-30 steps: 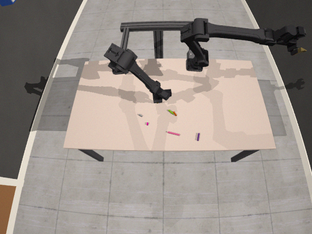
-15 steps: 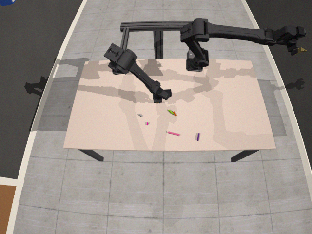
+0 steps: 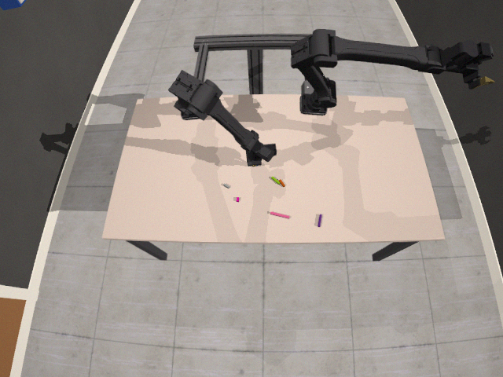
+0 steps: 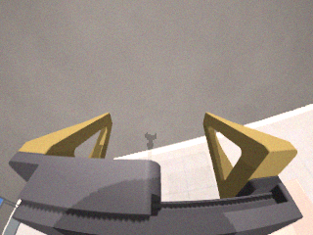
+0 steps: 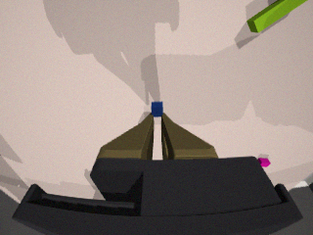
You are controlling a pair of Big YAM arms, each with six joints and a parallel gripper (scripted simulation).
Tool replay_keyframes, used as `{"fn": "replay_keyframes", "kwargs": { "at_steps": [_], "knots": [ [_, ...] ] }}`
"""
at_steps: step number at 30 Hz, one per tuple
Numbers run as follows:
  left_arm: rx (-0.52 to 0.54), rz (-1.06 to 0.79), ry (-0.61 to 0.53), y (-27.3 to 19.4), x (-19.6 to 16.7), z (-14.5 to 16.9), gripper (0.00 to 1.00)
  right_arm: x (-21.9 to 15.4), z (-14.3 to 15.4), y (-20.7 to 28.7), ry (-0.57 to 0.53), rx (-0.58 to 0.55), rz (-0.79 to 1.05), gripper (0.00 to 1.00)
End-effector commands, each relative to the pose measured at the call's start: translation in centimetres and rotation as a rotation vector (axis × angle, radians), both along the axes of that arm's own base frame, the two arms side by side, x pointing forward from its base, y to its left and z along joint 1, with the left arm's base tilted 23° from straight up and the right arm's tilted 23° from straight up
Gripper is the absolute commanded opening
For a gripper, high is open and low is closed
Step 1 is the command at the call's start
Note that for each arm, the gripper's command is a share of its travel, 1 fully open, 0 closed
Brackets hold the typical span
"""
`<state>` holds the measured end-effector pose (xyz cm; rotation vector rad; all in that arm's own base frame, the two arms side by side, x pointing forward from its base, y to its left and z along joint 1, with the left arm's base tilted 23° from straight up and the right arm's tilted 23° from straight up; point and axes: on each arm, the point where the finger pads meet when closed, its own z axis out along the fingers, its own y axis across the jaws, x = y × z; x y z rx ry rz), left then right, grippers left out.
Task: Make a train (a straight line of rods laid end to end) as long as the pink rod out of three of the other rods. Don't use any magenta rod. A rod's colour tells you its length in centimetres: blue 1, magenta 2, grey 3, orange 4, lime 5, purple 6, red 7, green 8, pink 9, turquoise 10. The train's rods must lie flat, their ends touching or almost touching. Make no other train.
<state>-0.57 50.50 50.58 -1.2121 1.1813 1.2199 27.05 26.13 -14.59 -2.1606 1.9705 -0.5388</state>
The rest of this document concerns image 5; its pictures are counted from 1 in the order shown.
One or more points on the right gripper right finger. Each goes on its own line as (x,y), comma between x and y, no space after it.
(177,143)

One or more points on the lime green rod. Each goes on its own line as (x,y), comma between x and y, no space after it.
(272,13)

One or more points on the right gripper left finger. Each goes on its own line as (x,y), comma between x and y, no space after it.
(137,142)

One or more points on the small magenta block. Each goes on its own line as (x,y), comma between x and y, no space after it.
(264,162)

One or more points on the small blue block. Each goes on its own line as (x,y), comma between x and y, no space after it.
(157,109)

